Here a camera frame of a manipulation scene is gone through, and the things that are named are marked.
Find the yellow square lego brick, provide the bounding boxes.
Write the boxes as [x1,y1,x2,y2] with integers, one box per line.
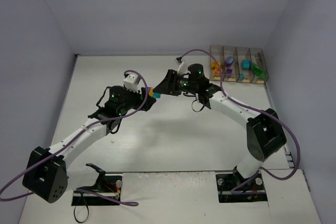
[211,61,217,69]

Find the purple long lego brick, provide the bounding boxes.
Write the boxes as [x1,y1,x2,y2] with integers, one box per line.
[226,68,232,75]

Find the purple oval paw lego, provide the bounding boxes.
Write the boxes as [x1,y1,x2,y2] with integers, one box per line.
[224,56,234,68]

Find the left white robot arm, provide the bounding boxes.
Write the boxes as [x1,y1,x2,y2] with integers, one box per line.
[22,86,156,203]

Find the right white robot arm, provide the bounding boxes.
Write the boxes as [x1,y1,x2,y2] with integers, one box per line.
[153,63,287,181]

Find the clear bin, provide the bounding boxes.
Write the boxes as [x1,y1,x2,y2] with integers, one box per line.
[249,48,269,85]
[210,45,225,81]
[224,46,239,82]
[237,47,254,83]

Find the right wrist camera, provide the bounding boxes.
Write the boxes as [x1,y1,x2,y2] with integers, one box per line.
[175,57,188,75]

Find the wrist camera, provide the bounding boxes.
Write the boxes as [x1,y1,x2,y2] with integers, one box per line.
[175,57,188,75]
[123,73,140,93]

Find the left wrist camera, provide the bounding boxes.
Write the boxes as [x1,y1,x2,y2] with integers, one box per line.
[123,73,140,93]

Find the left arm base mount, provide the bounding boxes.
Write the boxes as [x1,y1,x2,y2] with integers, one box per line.
[71,174,123,206]

